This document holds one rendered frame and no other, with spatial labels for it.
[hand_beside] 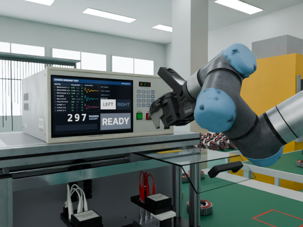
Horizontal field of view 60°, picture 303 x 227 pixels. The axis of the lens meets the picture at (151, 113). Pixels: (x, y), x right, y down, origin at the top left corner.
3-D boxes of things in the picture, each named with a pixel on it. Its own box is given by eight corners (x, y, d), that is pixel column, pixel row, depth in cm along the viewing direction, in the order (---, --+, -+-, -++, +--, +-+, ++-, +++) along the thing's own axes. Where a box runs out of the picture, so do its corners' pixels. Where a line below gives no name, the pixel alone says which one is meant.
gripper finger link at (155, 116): (145, 133, 78) (162, 121, 71) (140, 115, 79) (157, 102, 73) (153, 133, 79) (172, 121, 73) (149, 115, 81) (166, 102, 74)
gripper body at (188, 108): (162, 128, 70) (191, 109, 61) (154, 98, 73) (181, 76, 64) (183, 126, 74) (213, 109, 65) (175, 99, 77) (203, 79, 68)
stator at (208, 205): (186, 215, 112) (186, 206, 111) (186, 205, 123) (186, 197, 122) (213, 217, 110) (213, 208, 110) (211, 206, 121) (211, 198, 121)
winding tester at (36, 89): (173, 133, 95) (174, 76, 94) (48, 143, 69) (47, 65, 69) (121, 126, 126) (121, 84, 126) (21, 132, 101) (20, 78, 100)
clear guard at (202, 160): (256, 178, 76) (256, 157, 76) (197, 194, 62) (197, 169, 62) (180, 159, 103) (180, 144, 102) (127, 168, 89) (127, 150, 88)
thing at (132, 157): (145, 161, 90) (145, 148, 90) (130, 163, 87) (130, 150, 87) (138, 158, 94) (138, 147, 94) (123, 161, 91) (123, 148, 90)
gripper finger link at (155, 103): (146, 113, 75) (163, 99, 68) (145, 108, 75) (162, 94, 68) (159, 113, 77) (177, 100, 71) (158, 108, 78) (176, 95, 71)
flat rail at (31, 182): (195, 161, 97) (195, 152, 97) (4, 193, 61) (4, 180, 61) (193, 160, 98) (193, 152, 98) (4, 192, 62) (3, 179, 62)
